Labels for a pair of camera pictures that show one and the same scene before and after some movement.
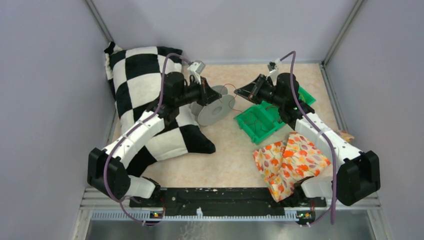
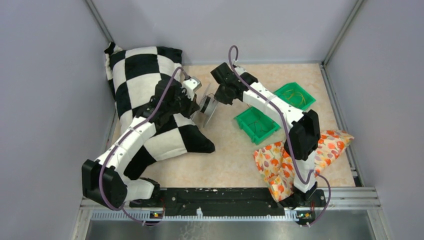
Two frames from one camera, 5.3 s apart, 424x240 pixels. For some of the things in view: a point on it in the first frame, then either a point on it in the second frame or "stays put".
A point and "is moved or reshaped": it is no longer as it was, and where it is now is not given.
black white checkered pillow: (136, 74) stays put
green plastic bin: (260, 121) stays put
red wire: (236, 93) is moved or reshaped
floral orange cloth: (281, 164) stays put
